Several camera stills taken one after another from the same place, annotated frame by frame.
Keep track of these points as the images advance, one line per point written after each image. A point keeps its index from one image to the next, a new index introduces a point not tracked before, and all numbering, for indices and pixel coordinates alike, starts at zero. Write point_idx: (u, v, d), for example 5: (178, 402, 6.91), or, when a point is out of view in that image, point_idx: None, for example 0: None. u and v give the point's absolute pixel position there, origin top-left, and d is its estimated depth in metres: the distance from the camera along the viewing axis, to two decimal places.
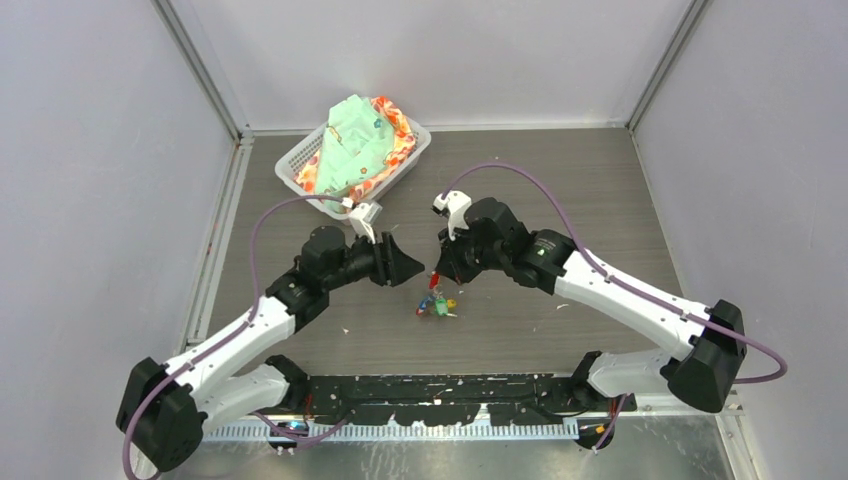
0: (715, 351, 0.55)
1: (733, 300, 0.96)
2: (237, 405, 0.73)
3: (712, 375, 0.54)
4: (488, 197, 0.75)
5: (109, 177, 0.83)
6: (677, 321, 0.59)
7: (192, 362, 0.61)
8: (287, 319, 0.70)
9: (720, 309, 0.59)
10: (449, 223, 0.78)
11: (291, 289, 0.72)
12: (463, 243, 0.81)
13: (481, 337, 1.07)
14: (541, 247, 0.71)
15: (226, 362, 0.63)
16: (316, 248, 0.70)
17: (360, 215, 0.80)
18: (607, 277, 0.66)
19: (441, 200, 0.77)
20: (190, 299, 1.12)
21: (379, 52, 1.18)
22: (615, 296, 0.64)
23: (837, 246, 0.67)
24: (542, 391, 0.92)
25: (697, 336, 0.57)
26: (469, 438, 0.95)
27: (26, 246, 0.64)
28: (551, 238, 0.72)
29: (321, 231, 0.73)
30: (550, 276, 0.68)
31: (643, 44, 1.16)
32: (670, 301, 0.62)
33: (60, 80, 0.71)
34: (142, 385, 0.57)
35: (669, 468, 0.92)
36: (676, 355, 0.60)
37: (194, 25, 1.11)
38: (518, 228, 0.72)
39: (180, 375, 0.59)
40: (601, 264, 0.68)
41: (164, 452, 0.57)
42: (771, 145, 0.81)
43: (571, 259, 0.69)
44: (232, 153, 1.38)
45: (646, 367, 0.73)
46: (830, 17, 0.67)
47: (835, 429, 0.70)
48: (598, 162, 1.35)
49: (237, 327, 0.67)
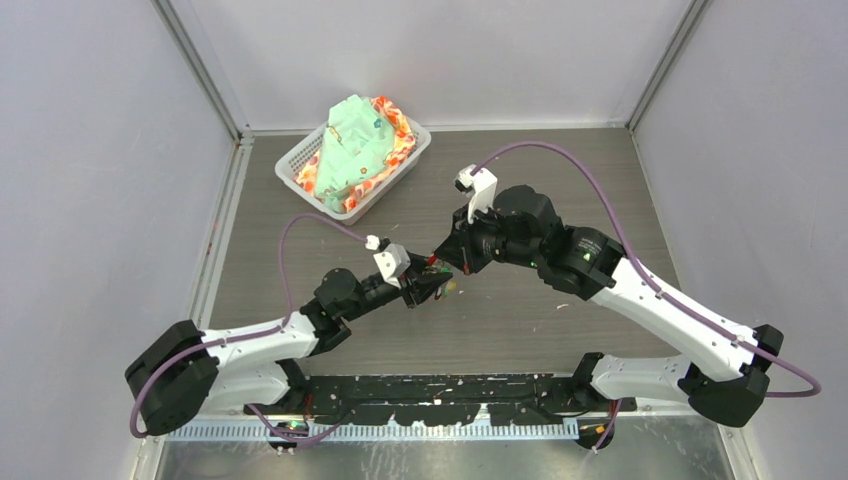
0: (766, 381, 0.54)
1: (731, 300, 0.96)
2: (233, 394, 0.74)
3: (758, 402, 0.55)
4: (523, 187, 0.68)
5: (109, 177, 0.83)
6: (728, 347, 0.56)
7: (226, 340, 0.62)
8: (311, 343, 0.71)
9: (770, 336, 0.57)
10: (471, 203, 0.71)
11: (321, 316, 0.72)
12: (482, 228, 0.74)
13: (481, 336, 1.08)
14: (584, 249, 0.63)
15: (250, 353, 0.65)
16: (330, 299, 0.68)
17: (388, 272, 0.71)
18: (658, 292, 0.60)
19: (468, 177, 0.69)
20: (190, 298, 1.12)
21: (378, 51, 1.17)
22: (664, 314, 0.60)
23: (837, 247, 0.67)
24: (542, 391, 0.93)
25: (748, 365, 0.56)
26: (469, 438, 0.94)
27: (26, 245, 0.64)
28: (592, 236, 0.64)
29: (334, 274, 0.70)
30: (594, 283, 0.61)
31: (643, 44, 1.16)
32: (719, 324, 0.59)
33: (58, 80, 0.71)
34: (173, 345, 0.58)
35: (669, 468, 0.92)
36: (714, 375, 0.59)
37: (194, 24, 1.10)
38: (555, 224, 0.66)
39: (212, 346, 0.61)
40: (651, 274, 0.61)
41: (165, 414, 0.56)
42: (772, 146, 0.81)
43: (619, 269, 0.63)
44: (232, 153, 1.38)
45: (660, 379, 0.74)
46: (830, 18, 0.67)
47: (835, 428, 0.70)
48: (598, 162, 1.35)
49: (270, 327, 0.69)
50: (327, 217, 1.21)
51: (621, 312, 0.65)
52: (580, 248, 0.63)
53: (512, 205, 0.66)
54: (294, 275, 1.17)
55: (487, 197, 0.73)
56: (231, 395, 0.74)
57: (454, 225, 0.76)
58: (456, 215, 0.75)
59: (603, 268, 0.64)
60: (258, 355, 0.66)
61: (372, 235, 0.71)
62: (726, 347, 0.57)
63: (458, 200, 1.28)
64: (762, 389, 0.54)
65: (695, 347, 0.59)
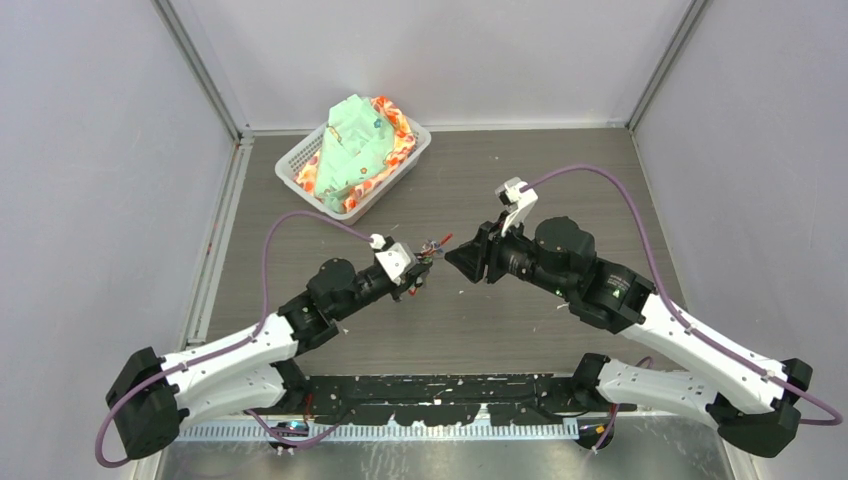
0: (797, 414, 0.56)
1: (731, 300, 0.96)
2: (222, 406, 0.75)
3: (790, 436, 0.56)
4: (565, 220, 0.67)
5: (109, 176, 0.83)
6: (759, 382, 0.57)
7: (186, 364, 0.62)
8: (290, 345, 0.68)
9: (798, 369, 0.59)
10: (509, 217, 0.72)
11: (304, 314, 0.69)
12: (513, 243, 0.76)
13: (481, 337, 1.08)
14: (614, 286, 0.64)
15: (217, 372, 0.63)
16: (326, 290, 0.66)
17: (395, 272, 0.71)
18: (687, 329, 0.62)
19: (515, 193, 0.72)
20: (190, 299, 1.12)
21: (378, 51, 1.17)
22: (695, 350, 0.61)
23: (837, 247, 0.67)
24: (542, 391, 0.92)
25: (778, 399, 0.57)
26: (469, 438, 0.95)
27: (26, 245, 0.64)
28: (623, 273, 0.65)
29: (331, 264, 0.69)
30: (624, 320, 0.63)
31: (643, 44, 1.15)
32: (749, 358, 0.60)
33: (58, 80, 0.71)
34: (137, 373, 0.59)
35: (670, 468, 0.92)
36: (745, 407, 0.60)
37: (194, 24, 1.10)
38: (592, 259, 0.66)
39: (172, 374, 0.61)
40: (680, 310, 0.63)
41: (135, 442, 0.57)
42: (772, 146, 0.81)
43: (648, 303, 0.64)
44: (232, 153, 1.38)
45: (685, 399, 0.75)
46: (830, 17, 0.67)
47: (835, 428, 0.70)
48: (598, 162, 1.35)
49: (239, 340, 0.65)
50: (327, 217, 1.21)
51: (654, 348, 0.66)
52: (610, 284, 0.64)
53: (554, 239, 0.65)
54: (294, 275, 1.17)
55: (522, 216, 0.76)
56: (220, 409, 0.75)
57: (481, 238, 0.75)
58: (484, 227, 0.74)
59: (631, 304, 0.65)
60: (229, 370, 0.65)
61: (376, 235, 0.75)
62: (756, 381, 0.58)
63: (458, 201, 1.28)
64: (793, 424, 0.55)
65: (725, 382, 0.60)
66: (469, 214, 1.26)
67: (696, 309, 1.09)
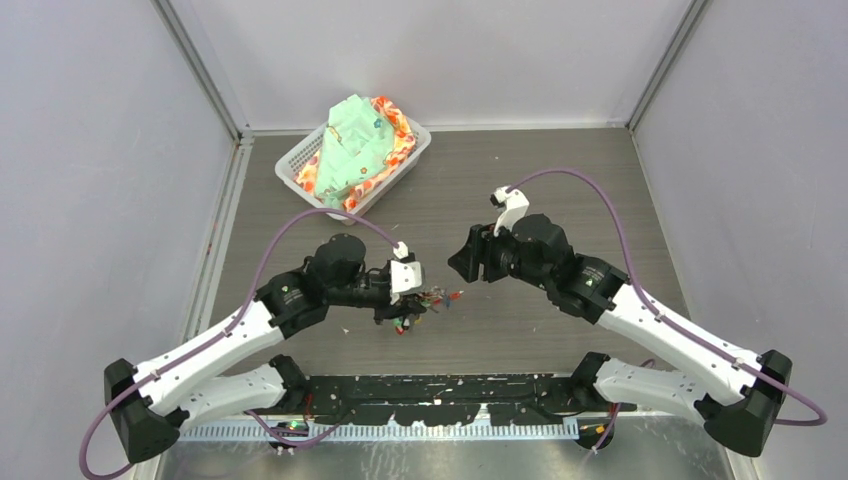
0: (767, 403, 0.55)
1: (731, 301, 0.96)
2: (222, 407, 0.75)
3: (761, 425, 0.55)
4: (539, 216, 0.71)
5: (109, 176, 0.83)
6: (728, 370, 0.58)
7: (157, 373, 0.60)
8: (271, 331, 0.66)
9: (774, 360, 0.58)
10: (499, 218, 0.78)
11: (285, 293, 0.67)
12: (505, 243, 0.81)
13: (480, 337, 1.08)
14: (588, 276, 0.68)
15: (193, 375, 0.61)
16: (336, 255, 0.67)
17: (400, 287, 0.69)
18: (657, 315, 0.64)
19: (504, 194, 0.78)
20: (190, 299, 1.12)
21: (378, 51, 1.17)
22: (667, 339, 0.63)
23: (836, 247, 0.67)
24: (542, 391, 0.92)
25: (749, 387, 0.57)
26: (469, 438, 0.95)
27: (26, 245, 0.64)
28: (598, 266, 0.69)
29: (342, 238, 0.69)
30: (597, 307, 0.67)
31: (643, 44, 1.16)
32: (721, 347, 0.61)
33: (58, 81, 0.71)
34: (110, 388, 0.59)
35: (670, 468, 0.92)
36: (723, 401, 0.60)
37: (195, 24, 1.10)
38: (567, 252, 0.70)
39: (144, 385, 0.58)
40: (652, 300, 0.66)
41: (131, 450, 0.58)
42: (771, 147, 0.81)
43: (620, 292, 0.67)
44: (232, 153, 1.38)
45: (675, 396, 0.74)
46: (829, 19, 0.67)
47: (835, 428, 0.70)
48: (598, 162, 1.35)
49: (214, 335, 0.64)
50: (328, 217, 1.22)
51: (632, 338, 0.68)
52: (584, 275, 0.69)
53: (527, 231, 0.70)
54: None
55: (514, 220, 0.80)
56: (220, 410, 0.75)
57: (473, 239, 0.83)
58: (475, 228, 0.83)
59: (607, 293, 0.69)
60: (208, 370, 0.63)
61: (401, 244, 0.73)
62: (726, 369, 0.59)
63: (458, 200, 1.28)
64: (763, 412, 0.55)
65: (697, 371, 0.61)
66: (469, 214, 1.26)
67: (696, 309, 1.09)
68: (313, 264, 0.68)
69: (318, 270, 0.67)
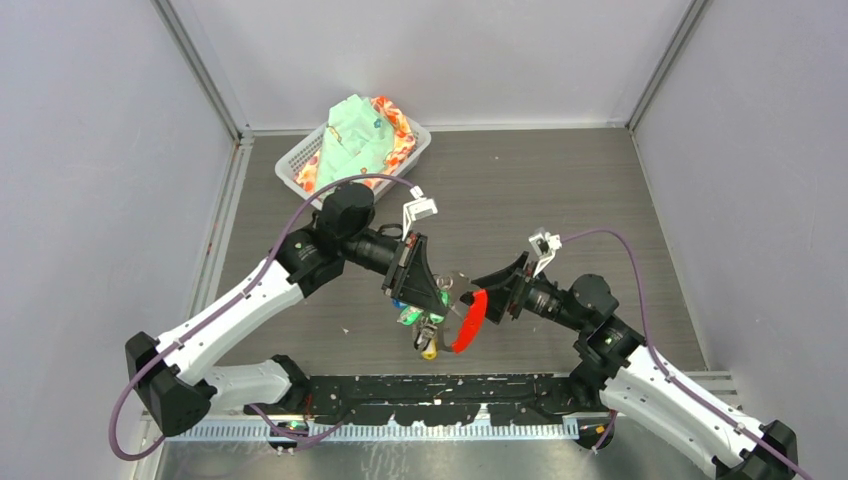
0: (766, 471, 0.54)
1: (730, 301, 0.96)
2: (242, 389, 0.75)
3: None
4: (599, 278, 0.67)
5: (109, 176, 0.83)
6: (731, 432, 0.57)
7: (181, 341, 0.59)
8: (290, 288, 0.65)
9: (779, 430, 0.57)
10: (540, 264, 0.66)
11: (298, 251, 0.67)
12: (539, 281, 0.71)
13: (480, 336, 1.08)
14: (607, 335, 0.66)
15: (217, 342, 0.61)
16: (341, 203, 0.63)
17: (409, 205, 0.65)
18: (668, 377, 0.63)
19: (553, 242, 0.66)
20: (190, 299, 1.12)
21: (378, 51, 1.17)
22: (676, 398, 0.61)
23: (836, 247, 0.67)
24: (542, 391, 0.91)
25: (748, 451, 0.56)
26: (469, 438, 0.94)
27: (25, 244, 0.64)
28: (620, 327, 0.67)
29: (348, 186, 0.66)
30: (613, 365, 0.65)
31: (643, 44, 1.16)
32: (726, 411, 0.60)
33: (59, 82, 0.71)
34: (133, 361, 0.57)
35: (670, 468, 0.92)
36: (725, 461, 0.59)
37: (194, 24, 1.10)
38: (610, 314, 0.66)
39: (167, 355, 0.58)
40: (664, 361, 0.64)
41: (164, 424, 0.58)
42: (771, 147, 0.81)
43: (637, 353, 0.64)
44: (232, 153, 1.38)
45: (692, 442, 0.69)
46: (830, 19, 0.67)
47: (831, 428, 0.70)
48: (598, 161, 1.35)
49: (232, 297, 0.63)
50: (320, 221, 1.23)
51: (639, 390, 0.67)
52: (604, 333, 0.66)
53: (587, 296, 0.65)
54: None
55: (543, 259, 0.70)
56: (239, 393, 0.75)
57: (516, 285, 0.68)
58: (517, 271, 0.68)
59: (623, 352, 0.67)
60: (229, 336, 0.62)
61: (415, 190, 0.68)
62: (728, 431, 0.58)
63: (457, 200, 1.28)
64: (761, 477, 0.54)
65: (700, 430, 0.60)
66: (469, 214, 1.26)
67: (695, 309, 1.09)
68: (322, 218, 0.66)
69: (327, 222, 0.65)
